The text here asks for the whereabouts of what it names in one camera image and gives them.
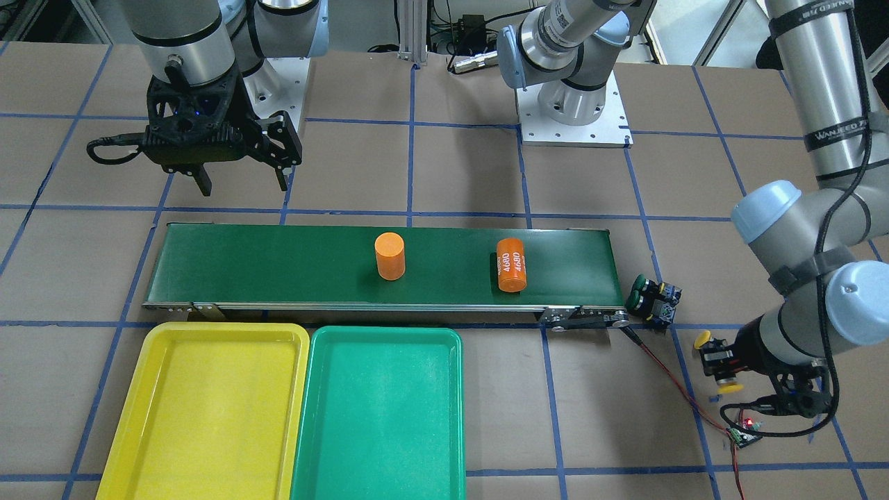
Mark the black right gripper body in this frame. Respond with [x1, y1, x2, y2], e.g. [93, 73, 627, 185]
[140, 73, 269, 169]

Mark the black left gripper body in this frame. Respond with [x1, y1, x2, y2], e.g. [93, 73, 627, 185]
[736, 323, 834, 418]

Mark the yellow push button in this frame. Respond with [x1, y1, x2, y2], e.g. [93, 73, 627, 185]
[693, 330, 713, 349]
[697, 338, 744, 395]

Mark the plain orange cylinder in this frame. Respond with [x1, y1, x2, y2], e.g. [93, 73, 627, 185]
[374, 232, 406, 281]

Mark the orange cylinder with 4680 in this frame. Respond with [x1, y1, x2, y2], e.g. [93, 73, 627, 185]
[496, 237, 528, 292]

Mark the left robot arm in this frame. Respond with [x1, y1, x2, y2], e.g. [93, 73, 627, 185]
[701, 1, 887, 419]

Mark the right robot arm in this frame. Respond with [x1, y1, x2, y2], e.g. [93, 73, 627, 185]
[87, 1, 329, 196]

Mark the motor controller circuit board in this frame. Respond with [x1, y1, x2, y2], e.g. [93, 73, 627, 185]
[727, 417, 762, 449]

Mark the green push button lower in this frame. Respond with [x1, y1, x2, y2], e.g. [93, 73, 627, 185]
[624, 291, 679, 330]

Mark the green push button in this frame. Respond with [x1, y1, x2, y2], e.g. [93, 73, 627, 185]
[631, 274, 682, 305]
[624, 291, 679, 330]

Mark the green push button upper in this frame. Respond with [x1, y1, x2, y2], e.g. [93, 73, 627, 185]
[631, 274, 682, 305]

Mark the yellow plastic tray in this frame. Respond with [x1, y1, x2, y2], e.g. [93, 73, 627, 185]
[97, 321, 309, 499]

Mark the green conveyor belt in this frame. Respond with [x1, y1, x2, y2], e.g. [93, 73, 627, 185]
[143, 224, 629, 329]

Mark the green plastic tray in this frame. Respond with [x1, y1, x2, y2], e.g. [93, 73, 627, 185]
[291, 326, 466, 499]

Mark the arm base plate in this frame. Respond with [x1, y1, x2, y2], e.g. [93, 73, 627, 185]
[515, 72, 634, 148]
[244, 58, 312, 134]

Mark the red black power cable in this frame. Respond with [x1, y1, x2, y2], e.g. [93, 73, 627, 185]
[620, 326, 747, 500]

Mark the aluminium frame post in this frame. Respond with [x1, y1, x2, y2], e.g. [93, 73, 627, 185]
[396, 0, 429, 67]

